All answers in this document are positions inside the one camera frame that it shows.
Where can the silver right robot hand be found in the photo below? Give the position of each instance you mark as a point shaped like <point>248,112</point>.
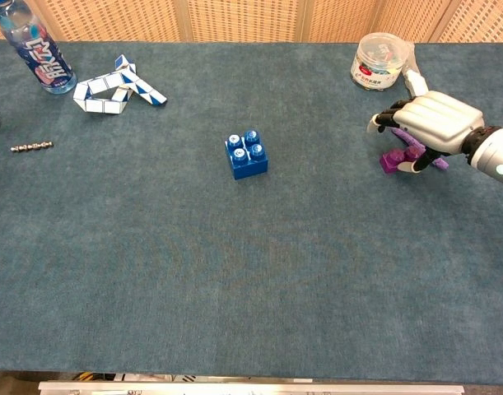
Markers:
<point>436,119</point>

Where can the purple building brick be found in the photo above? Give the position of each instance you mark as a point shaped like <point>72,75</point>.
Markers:
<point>393,159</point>

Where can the purple clay stick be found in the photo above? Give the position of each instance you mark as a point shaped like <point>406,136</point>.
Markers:
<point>402,136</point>

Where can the clear packet with white blocks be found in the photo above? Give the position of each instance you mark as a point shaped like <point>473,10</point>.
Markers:
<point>415,82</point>

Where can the clear plastic clip jar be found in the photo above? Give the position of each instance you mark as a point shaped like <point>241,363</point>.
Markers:
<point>378,61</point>

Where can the blue building brick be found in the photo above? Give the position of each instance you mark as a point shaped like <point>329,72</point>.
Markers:
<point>247,158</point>

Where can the woven rattan folding screen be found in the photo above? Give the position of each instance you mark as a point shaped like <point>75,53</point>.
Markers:
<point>251,18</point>

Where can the teal table cloth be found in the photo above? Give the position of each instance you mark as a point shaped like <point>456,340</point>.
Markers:
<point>234,267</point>

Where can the blue white snake puzzle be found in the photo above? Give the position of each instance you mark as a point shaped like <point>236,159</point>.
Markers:
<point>107,88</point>

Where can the clear plastic drink bottle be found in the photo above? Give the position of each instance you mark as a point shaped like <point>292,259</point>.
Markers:
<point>45,57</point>

